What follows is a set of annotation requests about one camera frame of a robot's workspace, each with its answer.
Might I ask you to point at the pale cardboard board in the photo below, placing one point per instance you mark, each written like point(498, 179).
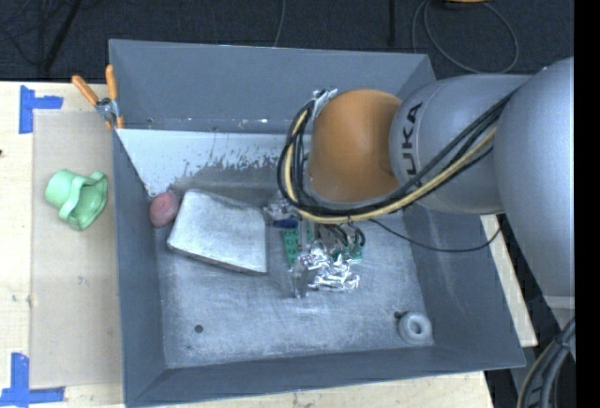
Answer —
point(70, 293)

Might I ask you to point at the pink-red ball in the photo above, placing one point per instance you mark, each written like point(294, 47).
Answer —
point(162, 210)

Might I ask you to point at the white flat block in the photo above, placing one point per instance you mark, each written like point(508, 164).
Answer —
point(220, 232)

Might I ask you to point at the crumpled silver foil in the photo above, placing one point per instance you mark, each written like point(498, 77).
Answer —
point(337, 277)

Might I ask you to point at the grey metal bin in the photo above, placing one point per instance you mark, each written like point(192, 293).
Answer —
point(262, 321)

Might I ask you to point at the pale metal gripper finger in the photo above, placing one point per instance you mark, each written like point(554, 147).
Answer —
point(300, 279)

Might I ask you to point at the light green plastic cup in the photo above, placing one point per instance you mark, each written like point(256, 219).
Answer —
point(79, 200)

